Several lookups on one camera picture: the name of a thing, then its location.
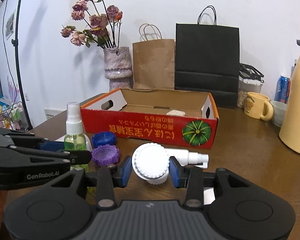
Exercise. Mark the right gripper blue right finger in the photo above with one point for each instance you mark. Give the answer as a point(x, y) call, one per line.
point(179, 174)

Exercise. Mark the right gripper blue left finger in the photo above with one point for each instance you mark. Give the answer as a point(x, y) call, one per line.
point(121, 174)

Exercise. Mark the white ridged jar lid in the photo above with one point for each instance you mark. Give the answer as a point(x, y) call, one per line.
point(150, 161)

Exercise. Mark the green spray bottle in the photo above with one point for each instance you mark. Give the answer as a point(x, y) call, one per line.
point(74, 139)

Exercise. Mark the white nasal spray bottle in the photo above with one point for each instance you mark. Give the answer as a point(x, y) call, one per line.
point(185, 157)

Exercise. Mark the small white ridged lid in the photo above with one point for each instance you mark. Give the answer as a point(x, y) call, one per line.
point(160, 180)

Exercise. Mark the purple plastic bottle cap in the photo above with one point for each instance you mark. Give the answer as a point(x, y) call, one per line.
point(105, 155)

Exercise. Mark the purple rimmed jar lid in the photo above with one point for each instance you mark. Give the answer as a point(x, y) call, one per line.
point(209, 195)

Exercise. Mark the blue plastic bottle cap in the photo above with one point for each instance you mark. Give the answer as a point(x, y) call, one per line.
point(103, 138)

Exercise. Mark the translucent white plastic box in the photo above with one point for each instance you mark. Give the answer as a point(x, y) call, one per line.
point(88, 142)

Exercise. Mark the red cardboard box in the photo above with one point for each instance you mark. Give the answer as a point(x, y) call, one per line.
point(141, 114)

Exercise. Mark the yellow bear mug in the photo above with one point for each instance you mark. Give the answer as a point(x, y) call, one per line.
point(258, 106)

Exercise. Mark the pink speckled ceramic vase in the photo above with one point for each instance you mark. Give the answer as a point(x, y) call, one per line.
point(118, 67)

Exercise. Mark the clear jar with black lid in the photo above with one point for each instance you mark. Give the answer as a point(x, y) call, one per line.
point(250, 80)

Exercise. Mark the brown paper bag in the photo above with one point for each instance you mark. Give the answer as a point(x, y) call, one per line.
point(153, 60)

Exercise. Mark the white ceramic cup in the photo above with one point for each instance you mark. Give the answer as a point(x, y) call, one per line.
point(279, 112)

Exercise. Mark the cream thermos jug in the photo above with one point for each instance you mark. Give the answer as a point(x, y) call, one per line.
point(290, 129)

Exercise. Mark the black paper bag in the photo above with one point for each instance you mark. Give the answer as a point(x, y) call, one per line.
point(207, 60)

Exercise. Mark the blue soda can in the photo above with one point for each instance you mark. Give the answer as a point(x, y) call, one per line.
point(283, 89)

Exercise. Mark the dried pink flower bouquet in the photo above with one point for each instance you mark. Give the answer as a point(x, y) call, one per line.
point(102, 24)

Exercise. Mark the clear glass bottle blue label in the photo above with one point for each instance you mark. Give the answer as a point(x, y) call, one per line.
point(293, 68)

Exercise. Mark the white wall charger cube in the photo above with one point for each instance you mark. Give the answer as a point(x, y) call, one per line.
point(176, 113)

